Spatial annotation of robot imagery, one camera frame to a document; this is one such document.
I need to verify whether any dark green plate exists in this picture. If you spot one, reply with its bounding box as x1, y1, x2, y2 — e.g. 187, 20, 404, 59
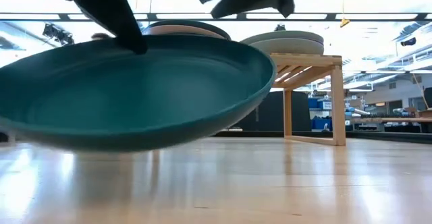
143, 19, 232, 41

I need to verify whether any pink plate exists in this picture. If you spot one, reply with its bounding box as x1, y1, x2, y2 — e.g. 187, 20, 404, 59
144, 24, 225, 38

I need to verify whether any pale mint green plate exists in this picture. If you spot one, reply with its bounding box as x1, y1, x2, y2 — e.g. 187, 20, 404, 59
240, 30, 324, 47

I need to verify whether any teal plate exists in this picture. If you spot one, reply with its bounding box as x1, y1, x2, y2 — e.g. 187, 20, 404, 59
0, 34, 277, 153

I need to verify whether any light grey plate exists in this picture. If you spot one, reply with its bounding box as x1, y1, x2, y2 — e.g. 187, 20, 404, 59
251, 37, 325, 55

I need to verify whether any wooden slatted shelf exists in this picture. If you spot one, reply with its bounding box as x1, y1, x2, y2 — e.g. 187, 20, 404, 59
269, 53, 347, 146

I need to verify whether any black ceiling track light cluster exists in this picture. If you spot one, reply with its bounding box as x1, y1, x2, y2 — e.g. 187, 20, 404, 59
42, 24, 76, 47

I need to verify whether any black partition panel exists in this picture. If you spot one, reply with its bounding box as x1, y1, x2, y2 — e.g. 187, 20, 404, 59
236, 90, 311, 132

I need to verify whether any blue bin with white label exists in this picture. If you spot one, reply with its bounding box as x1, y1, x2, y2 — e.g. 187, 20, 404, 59
308, 98, 333, 111

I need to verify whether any blue storage bin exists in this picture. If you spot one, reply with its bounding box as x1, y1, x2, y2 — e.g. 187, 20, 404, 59
310, 117, 333, 131

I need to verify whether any wooden workbench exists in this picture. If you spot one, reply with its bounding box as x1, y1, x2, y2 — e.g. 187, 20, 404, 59
350, 117, 432, 124

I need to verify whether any black monitor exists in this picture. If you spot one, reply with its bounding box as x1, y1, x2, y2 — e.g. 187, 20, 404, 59
423, 87, 432, 109

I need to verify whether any yellow hanging cord with tag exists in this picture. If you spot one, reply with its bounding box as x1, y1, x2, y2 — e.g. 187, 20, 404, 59
339, 0, 351, 28

